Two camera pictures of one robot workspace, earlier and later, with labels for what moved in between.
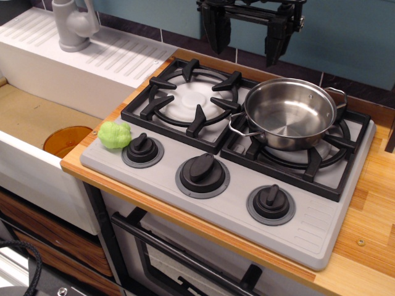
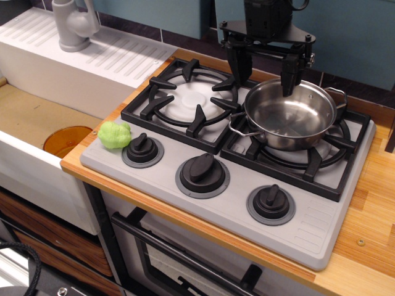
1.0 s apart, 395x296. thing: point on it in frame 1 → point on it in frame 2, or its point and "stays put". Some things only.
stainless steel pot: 290,113 stays put
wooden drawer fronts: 52,239 stays put
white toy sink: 44,89 stays put
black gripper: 282,16 → 293,37
